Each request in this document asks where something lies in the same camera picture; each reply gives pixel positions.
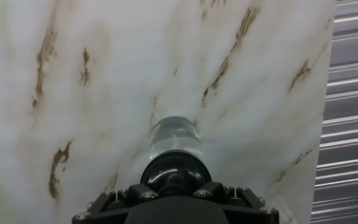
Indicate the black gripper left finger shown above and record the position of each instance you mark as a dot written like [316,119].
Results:
[104,202]

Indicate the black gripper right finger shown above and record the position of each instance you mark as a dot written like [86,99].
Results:
[247,202]

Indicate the clear glass jar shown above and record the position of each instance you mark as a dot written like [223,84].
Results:
[176,137]

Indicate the white marble pattern board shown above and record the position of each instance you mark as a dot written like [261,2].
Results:
[135,77]

